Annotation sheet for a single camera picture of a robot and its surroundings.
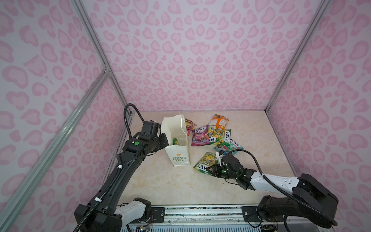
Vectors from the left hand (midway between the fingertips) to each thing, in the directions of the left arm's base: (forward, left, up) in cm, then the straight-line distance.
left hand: (167, 140), depth 76 cm
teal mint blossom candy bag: (+7, -38, -18) cm, 43 cm away
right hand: (-10, -22, -16) cm, 29 cm away
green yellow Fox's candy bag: (+15, -32, -18) cm, 40 cm away
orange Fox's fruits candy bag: (+24, -11, -19) cm, 33 cm away
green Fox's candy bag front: (-3, -24, -16) cm, 29 cm away
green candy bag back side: (+6, -3, -10) cm, 12 cm away
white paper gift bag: (+11, -3, -3) cm, 11 cm away
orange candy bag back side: (+29, -35, -19) cm, 49 cm away
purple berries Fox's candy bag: (+14, -19, -17) cm, 29 cm away
